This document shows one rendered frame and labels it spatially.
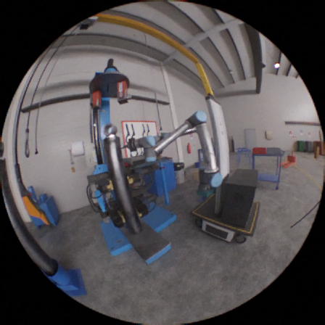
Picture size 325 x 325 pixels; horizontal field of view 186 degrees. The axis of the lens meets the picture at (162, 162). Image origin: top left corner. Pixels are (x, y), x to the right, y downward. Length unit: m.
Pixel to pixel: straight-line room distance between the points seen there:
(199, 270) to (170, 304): 0.49
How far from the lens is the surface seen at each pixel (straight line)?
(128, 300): 1.36
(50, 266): 1.45
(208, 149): 0.92
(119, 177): 1.14
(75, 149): 1.99
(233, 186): 1.06
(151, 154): 0.81
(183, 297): 1.26
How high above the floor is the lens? 1.25
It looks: 8 degrees down
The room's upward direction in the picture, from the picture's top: 9 degrees counter-clockwise
